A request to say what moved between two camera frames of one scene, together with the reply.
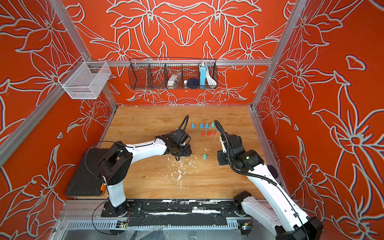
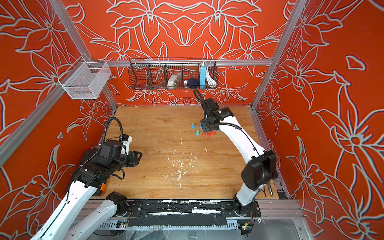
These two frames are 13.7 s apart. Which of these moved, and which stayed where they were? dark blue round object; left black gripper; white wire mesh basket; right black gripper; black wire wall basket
Moved: right black gripper; left black gripper
Stayed: white wire mesh basket; dark blue round object; black wire wall basket
